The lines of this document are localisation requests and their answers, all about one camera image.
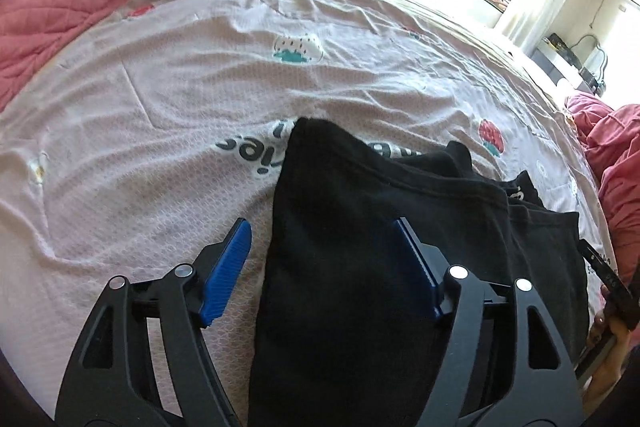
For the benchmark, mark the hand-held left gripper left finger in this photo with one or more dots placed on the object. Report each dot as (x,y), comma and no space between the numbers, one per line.
(225,274)

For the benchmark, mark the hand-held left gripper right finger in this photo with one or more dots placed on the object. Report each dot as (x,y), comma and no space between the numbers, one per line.
(417,272)

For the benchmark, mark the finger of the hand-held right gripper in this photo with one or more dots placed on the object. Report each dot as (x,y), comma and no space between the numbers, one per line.
(607,274)

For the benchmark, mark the black long-sleeve sweater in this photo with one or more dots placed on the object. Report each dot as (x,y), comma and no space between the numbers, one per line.
(350,217)

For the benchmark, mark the person's right hand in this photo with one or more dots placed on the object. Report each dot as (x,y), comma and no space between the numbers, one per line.
(617,324)

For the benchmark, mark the pink crumpled cloth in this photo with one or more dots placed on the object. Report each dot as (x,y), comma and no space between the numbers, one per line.
(620,172)

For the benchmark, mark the printed grey bed sheet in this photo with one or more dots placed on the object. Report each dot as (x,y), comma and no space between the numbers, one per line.
(150,132)

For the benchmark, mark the grey cluttered cabinet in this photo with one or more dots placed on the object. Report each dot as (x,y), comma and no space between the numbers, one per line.
(555,57)

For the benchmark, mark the black metal frame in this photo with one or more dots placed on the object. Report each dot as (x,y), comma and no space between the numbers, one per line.
(597,67)

